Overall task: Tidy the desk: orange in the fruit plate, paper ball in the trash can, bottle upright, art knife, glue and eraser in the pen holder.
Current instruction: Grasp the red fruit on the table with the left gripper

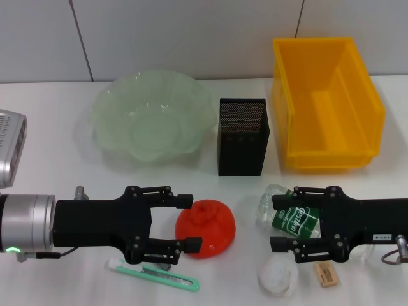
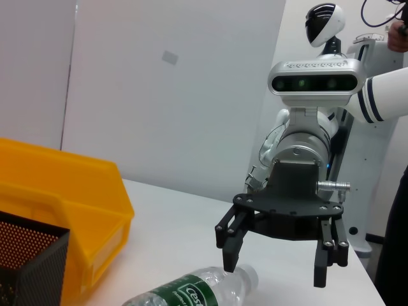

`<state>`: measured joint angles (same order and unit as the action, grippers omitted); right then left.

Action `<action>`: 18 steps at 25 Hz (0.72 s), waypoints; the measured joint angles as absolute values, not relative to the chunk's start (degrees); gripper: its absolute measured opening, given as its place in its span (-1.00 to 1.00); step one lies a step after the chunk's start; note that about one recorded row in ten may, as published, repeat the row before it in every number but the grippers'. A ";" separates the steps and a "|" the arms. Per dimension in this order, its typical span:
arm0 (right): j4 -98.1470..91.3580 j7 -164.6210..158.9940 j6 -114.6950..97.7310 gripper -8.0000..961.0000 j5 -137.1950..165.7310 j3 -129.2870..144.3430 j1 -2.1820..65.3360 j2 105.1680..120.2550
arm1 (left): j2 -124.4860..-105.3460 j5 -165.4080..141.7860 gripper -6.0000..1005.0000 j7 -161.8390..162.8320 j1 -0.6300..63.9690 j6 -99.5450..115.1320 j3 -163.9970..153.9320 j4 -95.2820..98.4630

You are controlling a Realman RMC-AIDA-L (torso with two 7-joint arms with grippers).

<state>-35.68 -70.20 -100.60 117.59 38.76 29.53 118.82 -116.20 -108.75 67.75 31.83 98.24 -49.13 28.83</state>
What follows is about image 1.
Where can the red-orange toy orange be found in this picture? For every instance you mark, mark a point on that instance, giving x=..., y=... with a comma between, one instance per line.
x=210, y=223

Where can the grey marker pen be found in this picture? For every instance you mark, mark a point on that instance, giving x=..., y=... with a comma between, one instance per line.
x=165, y=267

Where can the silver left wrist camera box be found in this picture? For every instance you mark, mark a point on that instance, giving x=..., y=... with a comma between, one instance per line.
x=11, y=150

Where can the pale green glass fruit plate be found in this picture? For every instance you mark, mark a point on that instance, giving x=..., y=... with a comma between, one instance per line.
x=150, y=127

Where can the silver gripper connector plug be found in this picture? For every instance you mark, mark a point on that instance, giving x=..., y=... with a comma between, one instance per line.
x=80, y=193
x=402, y=243

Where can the black mesh pen holder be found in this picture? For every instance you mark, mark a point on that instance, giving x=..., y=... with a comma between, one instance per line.
x=242, y=150

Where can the green utility knife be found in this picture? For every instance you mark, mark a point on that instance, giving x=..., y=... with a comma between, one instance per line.
x=165, y=278

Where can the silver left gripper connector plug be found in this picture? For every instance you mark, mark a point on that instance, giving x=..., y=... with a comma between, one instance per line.
x=80, y=193

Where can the white paper ball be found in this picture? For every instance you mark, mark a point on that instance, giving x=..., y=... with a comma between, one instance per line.
x=277, y=275

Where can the tan rectangular eraser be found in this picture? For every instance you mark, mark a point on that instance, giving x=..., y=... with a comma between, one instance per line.
x=326, y=274

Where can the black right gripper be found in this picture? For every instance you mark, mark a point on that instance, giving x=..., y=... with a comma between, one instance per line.
x=366, y=221

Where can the yellow plastic bin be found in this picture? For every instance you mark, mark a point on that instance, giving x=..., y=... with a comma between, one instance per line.
x=331, y=127

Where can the clear green-label water bottle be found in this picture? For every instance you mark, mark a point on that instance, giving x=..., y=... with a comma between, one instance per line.
x=296, y=221

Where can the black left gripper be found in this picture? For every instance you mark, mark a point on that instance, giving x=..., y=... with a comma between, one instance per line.
x=95, y=223

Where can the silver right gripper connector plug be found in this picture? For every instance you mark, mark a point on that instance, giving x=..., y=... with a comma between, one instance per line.
x=402, y=243

